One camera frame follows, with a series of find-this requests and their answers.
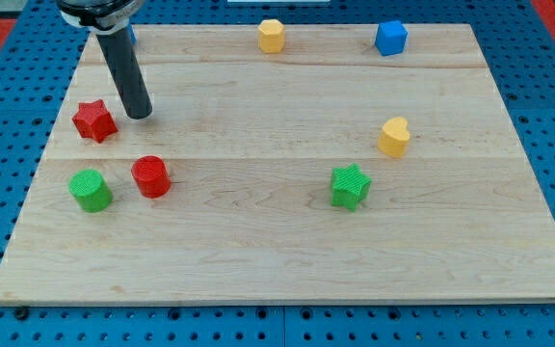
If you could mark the red star block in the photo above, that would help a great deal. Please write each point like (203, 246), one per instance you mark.
(94, 121)

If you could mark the blue cube block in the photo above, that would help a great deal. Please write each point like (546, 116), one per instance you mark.
(391, 37)

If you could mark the green star block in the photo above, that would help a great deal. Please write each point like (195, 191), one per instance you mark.
(349, 186)

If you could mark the red cylinder block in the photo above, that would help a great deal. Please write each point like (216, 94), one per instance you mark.
(151, 176)

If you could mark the yellow heart block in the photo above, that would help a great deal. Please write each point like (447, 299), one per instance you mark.
(394, 138)

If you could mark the yellow hexagon block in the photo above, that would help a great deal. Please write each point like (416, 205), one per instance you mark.
(271, 36)

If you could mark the green cylinder block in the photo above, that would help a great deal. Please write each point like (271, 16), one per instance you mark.
(89, 189)

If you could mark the wooden board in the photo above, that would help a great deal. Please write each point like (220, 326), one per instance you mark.
(249, 141)

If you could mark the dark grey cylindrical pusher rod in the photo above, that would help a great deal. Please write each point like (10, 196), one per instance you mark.
(122, 62)

